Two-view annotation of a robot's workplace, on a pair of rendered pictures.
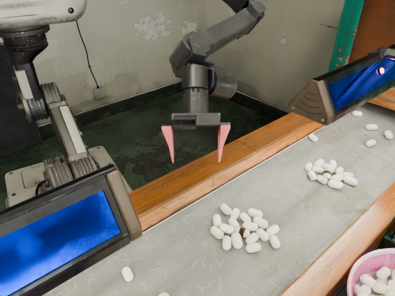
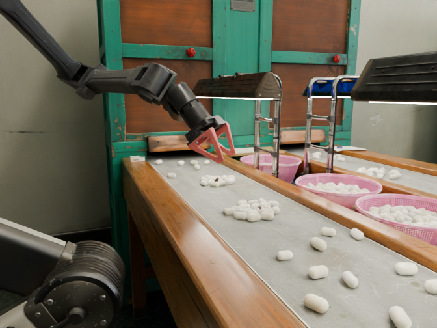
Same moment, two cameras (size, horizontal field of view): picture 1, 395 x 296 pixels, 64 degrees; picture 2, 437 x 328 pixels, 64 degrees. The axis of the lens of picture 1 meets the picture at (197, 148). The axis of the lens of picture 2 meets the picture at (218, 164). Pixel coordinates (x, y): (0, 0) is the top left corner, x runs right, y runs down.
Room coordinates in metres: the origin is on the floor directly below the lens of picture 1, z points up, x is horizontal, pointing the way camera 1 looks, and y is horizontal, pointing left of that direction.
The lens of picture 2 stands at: (0.29, 0.76, 1.05)
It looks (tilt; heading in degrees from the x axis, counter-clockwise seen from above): 11 degrees down; 289
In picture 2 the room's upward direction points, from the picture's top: straight up
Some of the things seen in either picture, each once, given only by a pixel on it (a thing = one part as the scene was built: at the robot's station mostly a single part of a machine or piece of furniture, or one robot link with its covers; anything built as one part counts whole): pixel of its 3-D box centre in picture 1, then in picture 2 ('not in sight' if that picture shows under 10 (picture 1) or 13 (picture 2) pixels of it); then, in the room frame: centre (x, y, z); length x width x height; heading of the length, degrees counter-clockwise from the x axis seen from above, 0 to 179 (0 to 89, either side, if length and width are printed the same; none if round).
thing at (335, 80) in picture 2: not in sight; (335, 132); (0.31, -0.73, 0.90); 0.20 x 0.19 x 0.45; 130
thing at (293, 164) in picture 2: not in sight; (270, 169); (0.57, -0.73, 0.72); 0.27 x 0.27 x 0.10
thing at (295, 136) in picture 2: not in sight; (301, 136); (0.49, -1.16, 0.83); 0.30 x 0.06 x 0.07; 40
